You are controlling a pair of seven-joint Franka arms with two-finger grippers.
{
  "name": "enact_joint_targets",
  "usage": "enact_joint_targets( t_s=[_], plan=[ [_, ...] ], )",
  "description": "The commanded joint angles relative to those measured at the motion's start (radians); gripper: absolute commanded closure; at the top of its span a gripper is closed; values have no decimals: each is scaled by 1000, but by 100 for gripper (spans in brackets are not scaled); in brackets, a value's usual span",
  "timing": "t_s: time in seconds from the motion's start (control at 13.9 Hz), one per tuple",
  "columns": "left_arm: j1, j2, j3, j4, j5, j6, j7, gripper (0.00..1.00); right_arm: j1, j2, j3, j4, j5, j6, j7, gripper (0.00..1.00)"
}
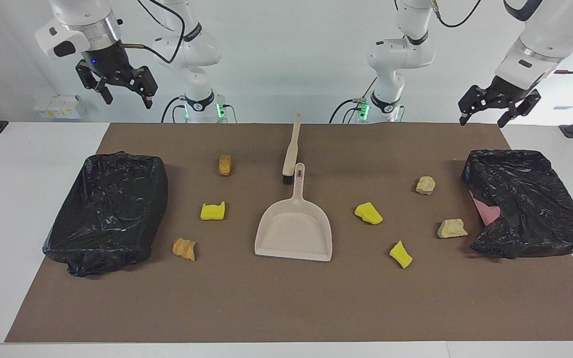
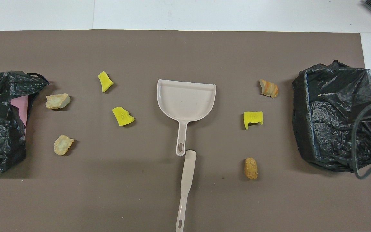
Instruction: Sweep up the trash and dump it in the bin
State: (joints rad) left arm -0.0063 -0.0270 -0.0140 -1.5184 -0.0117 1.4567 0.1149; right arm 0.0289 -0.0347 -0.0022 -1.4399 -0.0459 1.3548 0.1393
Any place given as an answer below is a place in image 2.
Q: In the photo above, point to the wide beige bread chunk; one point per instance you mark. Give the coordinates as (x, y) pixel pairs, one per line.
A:
(57, 101)

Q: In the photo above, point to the round beige bread chunk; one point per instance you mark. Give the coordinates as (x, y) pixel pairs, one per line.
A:
(63, 145)

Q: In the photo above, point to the brown table mat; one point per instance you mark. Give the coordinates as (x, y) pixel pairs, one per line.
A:
(140, 58)

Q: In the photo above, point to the brown oval bread roll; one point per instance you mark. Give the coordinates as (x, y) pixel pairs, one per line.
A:
(251, 168)

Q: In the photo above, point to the bumpy yellow sponge piece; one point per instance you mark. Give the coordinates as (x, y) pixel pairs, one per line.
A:
(122, 116)

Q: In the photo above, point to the notched yellow sponge piece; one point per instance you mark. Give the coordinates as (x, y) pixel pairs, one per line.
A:
(252, 117)

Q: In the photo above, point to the striped croissant piece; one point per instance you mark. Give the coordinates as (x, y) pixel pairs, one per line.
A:
(269, 88)

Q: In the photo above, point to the flared yellow sponge piece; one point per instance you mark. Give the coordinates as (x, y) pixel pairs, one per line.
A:
(105, 82)

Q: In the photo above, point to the beige plastic dustpan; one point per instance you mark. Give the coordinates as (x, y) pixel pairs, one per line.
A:
(185, 100)

